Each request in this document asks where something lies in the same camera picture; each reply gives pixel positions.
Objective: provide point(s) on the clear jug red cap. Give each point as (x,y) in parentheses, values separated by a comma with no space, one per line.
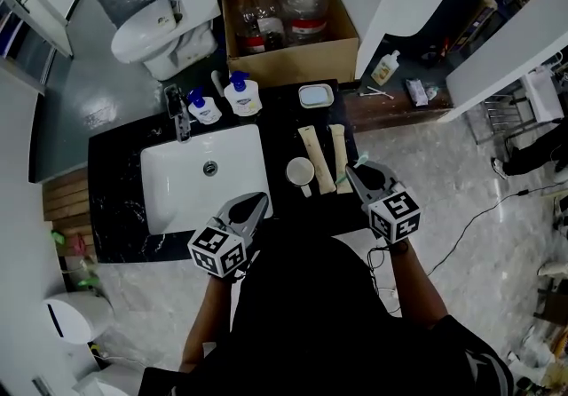
(259,17)
(305,3)

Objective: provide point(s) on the yellow pump bottle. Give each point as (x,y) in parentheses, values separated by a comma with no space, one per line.
(384,70)

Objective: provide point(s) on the chrome faucet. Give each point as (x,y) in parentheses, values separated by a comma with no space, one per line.
(179,119)

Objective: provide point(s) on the person's left forearm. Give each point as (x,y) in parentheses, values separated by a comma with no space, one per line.
(206,323)

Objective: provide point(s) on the white soap dish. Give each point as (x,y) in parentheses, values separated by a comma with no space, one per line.
(315,96)

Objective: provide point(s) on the white soap bottle blue pump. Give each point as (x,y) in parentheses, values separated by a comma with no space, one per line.
(242,97)
(205,109)

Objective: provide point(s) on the white cup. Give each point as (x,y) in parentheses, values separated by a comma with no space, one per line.
(299,171)

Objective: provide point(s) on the cream tube right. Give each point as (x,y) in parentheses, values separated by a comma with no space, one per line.
(341,154)

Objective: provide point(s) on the cream tube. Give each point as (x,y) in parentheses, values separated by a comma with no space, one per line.
(341,154)
(316,159)

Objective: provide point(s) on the white round bin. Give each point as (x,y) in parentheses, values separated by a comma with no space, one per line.
(77,319)

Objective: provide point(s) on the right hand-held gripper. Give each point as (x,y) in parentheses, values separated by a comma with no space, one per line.
(395,216)

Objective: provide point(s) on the cardboard box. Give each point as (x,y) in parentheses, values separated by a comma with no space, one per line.
(293,63)

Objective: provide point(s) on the person's black shirt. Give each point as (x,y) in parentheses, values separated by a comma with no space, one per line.
(302,319)

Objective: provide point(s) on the white thin stick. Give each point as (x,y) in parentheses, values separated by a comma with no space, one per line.
(377,93)

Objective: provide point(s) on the white toilet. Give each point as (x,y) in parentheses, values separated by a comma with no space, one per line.
(151,34)

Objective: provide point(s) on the white table metal frame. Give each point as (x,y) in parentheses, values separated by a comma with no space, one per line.
(497,119)

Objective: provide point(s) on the wooden platform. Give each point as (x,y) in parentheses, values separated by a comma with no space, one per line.
(390,112)

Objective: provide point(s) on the wooden slat crate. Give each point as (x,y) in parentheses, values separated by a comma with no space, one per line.
(66,203)

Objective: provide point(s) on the cream tube left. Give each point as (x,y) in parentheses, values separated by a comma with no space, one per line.
(316,159)

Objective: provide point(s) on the white sink basin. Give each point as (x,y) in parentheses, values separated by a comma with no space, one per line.
(186,194)

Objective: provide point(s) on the black marble vanity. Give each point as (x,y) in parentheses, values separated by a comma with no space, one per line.
(115,208)

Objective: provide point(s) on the person's right forearm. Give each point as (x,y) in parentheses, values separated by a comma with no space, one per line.
(417,287)

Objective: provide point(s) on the wipes pack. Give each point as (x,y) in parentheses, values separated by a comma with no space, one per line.
(416,92)

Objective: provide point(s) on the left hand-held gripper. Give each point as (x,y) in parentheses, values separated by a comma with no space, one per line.
(217,252)

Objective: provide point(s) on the light green toothbrush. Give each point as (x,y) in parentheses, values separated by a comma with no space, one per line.
(361,160)

